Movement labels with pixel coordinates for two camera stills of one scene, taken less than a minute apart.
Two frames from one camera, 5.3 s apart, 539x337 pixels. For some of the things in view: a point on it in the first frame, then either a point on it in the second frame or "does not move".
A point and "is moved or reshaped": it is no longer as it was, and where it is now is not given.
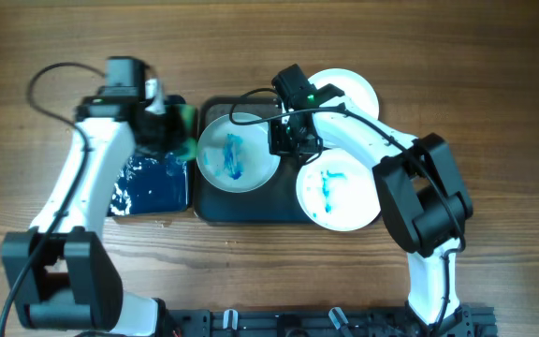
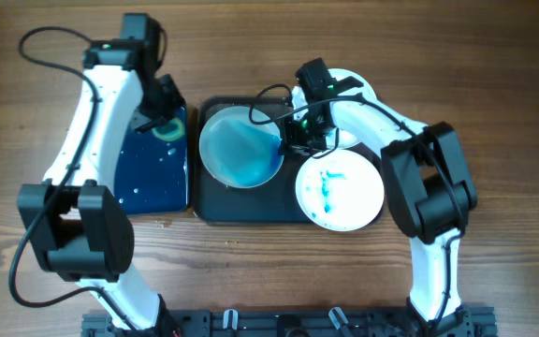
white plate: (339, 190) does not move
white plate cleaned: (237, 158) does not move
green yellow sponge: (189, 147) is moved or reshaped
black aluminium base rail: (474, 320) does not move
